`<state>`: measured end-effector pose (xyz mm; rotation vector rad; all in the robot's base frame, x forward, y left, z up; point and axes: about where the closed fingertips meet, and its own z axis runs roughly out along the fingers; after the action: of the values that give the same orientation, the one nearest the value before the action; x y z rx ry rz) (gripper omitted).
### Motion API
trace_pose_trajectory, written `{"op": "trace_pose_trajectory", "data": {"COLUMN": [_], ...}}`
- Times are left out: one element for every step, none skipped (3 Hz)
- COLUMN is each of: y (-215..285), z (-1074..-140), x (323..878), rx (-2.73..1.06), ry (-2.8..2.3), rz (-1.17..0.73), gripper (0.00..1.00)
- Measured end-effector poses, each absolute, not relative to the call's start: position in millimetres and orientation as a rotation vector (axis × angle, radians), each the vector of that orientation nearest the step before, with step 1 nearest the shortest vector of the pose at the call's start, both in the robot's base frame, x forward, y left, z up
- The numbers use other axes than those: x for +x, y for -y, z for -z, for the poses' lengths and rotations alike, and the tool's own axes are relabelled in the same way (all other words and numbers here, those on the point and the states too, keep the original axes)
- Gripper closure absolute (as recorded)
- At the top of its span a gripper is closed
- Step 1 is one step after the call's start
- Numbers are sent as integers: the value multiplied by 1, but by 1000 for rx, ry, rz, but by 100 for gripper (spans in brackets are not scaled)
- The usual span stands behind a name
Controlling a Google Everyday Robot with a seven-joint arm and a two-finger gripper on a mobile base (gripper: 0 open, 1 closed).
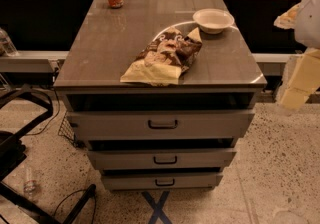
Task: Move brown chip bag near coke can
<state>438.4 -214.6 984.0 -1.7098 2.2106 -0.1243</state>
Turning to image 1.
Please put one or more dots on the clear plastic bottle on floor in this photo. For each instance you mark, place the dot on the clear plastic bottle on floor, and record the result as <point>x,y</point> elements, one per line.
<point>30,184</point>

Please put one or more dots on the wire basket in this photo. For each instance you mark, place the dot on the wire basket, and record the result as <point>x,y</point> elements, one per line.
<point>65,131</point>

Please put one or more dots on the grey drawer cabinet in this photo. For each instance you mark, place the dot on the grey drawer cabinet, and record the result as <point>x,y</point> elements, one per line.
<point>224,76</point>

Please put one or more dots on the white bowl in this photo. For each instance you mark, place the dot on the white bowl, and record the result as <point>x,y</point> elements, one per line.
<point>213,21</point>

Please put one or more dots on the top drawer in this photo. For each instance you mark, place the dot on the top drawer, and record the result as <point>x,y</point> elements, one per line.
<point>163,125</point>

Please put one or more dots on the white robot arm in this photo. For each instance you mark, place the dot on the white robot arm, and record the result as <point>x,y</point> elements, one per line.
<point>304,19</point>

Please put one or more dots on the black chair frame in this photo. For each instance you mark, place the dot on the black chair frame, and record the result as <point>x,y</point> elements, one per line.
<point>12,153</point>

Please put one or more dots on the middle drawer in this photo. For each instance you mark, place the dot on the middle drawer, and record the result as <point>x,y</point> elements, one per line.
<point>161,159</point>

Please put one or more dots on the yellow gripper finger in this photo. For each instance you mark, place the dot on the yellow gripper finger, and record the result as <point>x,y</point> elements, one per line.
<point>300,80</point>

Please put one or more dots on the brown chip bag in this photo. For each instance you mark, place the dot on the brown chip bag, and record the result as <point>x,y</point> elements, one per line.
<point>165,59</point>

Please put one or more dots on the blue tape cross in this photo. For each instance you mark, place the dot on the blue tape cross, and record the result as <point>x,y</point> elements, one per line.
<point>157,207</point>

